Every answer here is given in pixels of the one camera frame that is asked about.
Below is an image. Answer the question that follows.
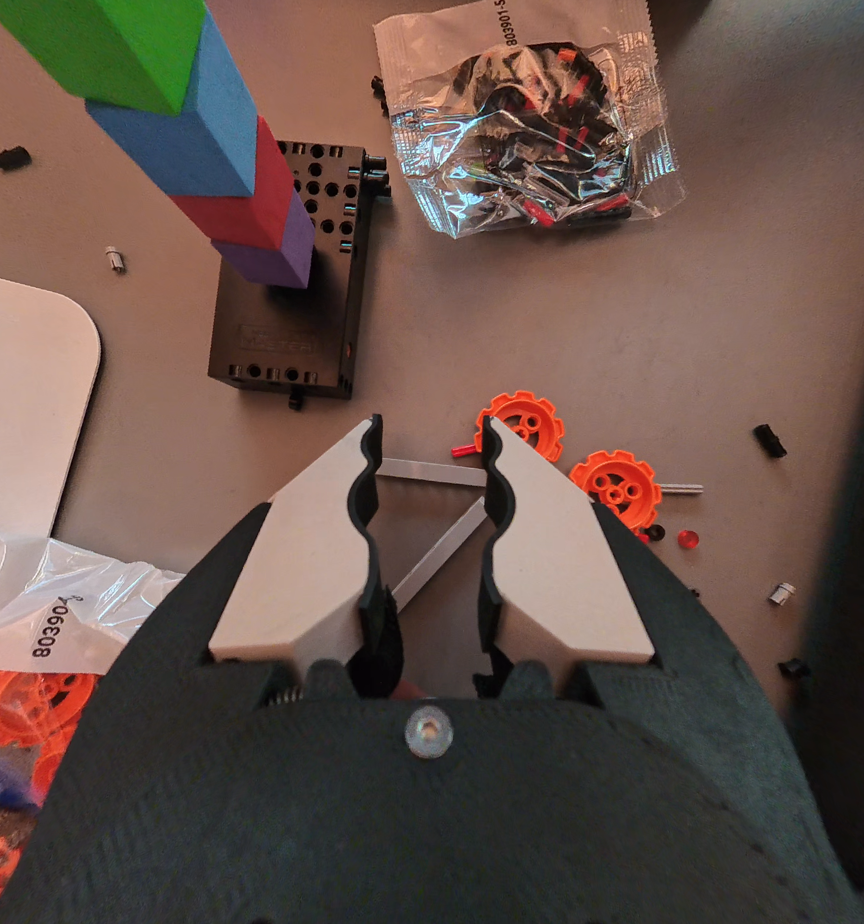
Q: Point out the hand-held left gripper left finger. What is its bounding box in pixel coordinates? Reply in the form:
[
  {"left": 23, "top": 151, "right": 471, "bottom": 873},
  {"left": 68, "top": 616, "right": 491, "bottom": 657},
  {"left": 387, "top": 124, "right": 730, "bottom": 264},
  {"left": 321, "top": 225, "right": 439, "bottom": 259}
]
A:
[{"left": 207, "top": 413, "right": 404, "bottom": 697}]

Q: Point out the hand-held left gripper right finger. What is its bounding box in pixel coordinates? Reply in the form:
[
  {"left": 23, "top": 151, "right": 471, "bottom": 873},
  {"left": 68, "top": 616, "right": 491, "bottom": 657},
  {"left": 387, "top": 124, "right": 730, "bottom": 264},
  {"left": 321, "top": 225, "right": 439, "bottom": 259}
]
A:
[{"left": 471, "top": 415, "right": 657, "bottom": 697}]

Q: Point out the orange plastic gear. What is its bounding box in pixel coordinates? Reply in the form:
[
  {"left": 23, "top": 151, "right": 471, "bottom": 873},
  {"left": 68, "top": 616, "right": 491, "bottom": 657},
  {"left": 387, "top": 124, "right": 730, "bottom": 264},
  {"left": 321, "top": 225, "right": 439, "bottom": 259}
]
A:
[
  {"left": 569, "top": 449, "right": 663, "bottom": 534},
  {"left": 474, "top": 390, "right": 566, "bottom": 463}
]

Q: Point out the black perforated plastic box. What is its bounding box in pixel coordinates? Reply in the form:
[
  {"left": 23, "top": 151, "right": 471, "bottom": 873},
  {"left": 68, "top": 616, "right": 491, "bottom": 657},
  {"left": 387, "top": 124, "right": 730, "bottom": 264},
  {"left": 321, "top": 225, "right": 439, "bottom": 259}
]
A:
[{"left": 208, "top": 139, "right": 392, "bottom": 413}]

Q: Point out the purple foam block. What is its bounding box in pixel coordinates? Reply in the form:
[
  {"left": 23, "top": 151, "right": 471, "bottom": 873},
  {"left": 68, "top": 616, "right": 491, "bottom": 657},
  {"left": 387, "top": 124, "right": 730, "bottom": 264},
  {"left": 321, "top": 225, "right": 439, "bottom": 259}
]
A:
[{"left": 210, "top": 193, "right": 317, "bottom": 292}]

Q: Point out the red foam block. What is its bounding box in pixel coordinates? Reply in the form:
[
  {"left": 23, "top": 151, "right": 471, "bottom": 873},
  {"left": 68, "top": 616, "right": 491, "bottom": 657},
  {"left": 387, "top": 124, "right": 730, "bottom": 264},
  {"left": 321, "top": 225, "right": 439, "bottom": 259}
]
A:
[{"left": 166, "top": 115, "right": 295, "bottom": 251}]

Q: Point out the shiny bag of black parts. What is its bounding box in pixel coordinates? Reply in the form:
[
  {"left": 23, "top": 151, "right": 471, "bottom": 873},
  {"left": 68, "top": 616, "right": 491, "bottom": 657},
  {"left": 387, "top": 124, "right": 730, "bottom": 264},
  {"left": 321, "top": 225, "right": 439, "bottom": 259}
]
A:
[{"left": 373, "top": 0, "right": 687, "bottom": 240}]

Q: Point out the blue foam block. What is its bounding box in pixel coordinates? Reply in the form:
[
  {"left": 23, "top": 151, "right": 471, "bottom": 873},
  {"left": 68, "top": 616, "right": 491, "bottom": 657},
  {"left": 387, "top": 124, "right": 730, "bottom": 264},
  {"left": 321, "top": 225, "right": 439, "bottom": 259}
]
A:
[{"left": 86, "top": 11, "right": 260, "bottom": 200}]

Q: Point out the green foam block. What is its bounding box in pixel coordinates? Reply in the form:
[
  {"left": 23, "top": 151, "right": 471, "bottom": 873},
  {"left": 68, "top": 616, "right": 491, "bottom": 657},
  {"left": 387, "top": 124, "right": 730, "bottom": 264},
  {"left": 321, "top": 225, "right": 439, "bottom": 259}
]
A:
[{"left": 0, "top": 0, "right": 210, "bottom": 117}]

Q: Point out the grey desk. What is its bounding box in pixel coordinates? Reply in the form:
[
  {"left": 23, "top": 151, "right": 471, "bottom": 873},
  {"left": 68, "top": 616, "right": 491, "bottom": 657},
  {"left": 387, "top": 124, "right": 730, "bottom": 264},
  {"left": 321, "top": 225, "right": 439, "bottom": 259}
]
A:
[{"left": 0, "top": 0, "right": 864, "bottom": 723}]

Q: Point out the long grey beam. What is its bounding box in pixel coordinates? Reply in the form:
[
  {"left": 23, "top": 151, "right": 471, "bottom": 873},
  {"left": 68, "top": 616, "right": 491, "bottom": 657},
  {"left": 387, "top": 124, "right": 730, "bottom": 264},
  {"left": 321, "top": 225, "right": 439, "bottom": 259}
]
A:
[
  {"left": 391, "top": 496, "right": 488, "bottom": 612},
  {"left": 378, "top": 456, "right": 488, "bottom": 488}
]

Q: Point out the crinkled bag of orange gears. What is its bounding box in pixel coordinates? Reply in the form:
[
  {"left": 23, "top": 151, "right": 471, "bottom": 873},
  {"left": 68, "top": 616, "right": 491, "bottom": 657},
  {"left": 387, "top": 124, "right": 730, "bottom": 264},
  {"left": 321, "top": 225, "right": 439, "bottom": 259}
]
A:
[{"left": 0, "top": 530, "right": 188, "bottom": 795}]

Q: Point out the dark perforated panel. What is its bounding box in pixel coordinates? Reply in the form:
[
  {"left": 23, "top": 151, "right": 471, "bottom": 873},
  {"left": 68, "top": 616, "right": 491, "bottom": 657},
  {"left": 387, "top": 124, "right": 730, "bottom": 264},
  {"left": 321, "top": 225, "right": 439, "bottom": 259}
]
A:
[{"left": 793, "top": 289, "right": 864, "bottom": 889}]

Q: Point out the white rounded stand base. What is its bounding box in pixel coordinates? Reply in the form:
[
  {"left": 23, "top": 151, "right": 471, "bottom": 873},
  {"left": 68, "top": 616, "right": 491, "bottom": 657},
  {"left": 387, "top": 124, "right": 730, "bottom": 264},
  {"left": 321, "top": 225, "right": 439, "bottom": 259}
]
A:
[{"left": 0, "top": 272, "right": 103, "bottom": 539}]

